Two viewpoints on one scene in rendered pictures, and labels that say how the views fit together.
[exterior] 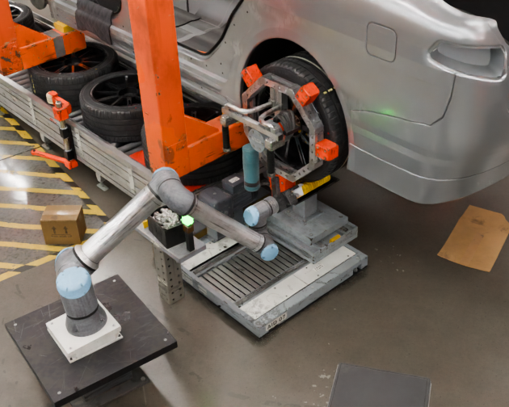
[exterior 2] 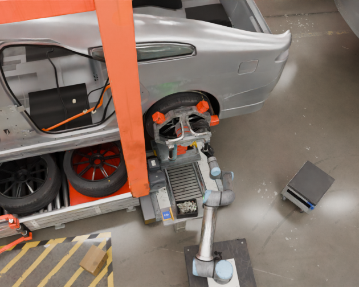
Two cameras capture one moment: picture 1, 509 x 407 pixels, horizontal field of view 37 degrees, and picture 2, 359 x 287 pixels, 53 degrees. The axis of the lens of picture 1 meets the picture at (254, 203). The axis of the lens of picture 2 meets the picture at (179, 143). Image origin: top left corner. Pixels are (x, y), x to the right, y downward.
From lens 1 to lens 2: 331 cm
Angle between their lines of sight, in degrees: 50
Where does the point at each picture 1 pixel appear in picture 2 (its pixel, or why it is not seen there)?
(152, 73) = (144, 163)
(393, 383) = (306, 172)
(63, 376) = not seen: outside the picture
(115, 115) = (47, 193)
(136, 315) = (219, 248)
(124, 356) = (244, 264)
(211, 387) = (245, 235)
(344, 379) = (298, 187)
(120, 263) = (139, 242)
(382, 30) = (249, 62)
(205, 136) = not seen: hidden behind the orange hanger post
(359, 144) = (227, 108)
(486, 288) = not seen: hidden behind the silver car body
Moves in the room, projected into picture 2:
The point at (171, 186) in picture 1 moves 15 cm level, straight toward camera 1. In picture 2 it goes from (227, 197) to (244, 203)
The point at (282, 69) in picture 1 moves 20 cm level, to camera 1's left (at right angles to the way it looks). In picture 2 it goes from (177, 104) to (167, 121)
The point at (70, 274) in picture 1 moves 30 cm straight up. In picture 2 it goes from (221, 269) to (227, 259)
